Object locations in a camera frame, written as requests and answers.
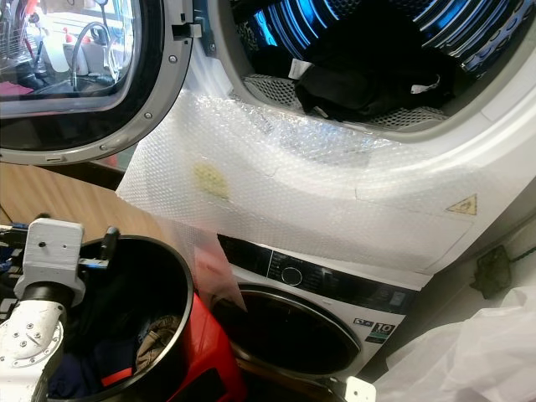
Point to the wooden cabinet panel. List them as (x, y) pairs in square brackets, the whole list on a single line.
[(50, 193)]

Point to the white tumble dryer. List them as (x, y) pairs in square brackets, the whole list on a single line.
[(494, 159)]

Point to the dark blue garment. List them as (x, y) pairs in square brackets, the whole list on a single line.
[(92, 373)]

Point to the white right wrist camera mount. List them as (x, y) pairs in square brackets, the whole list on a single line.
[(358, 390)]

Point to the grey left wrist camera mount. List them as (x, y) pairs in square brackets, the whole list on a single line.
[(54, 247)]

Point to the white plastic bag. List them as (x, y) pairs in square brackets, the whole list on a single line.
[(469, 343)]

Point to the round glass dryer door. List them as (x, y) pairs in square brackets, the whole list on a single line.
[(67, 59)]

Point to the pink translucent plastic film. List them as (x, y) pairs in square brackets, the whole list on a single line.
[(213, 268)]

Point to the clear bubble wrap sheet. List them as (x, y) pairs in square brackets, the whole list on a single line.
[(301, 201)]

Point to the black garment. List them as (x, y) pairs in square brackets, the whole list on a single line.
[(368, 84)]

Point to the pale yellow sticker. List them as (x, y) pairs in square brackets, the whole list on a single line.
[(210, 180)]

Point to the black round laundry bucket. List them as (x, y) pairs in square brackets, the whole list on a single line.
[(151, 268)]

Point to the white front-load washing machine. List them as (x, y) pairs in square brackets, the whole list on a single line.
[(310, 285)]

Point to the dark green crumpled cloth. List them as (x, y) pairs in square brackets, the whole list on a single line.
[(492, 272)]

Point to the brown patterned garment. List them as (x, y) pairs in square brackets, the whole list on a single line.
[(157, 342)]

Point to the red plastic container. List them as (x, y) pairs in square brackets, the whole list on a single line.
[(209, 352)]

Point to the yellow triangle warning sticker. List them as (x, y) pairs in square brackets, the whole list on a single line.
[(464, 206)]

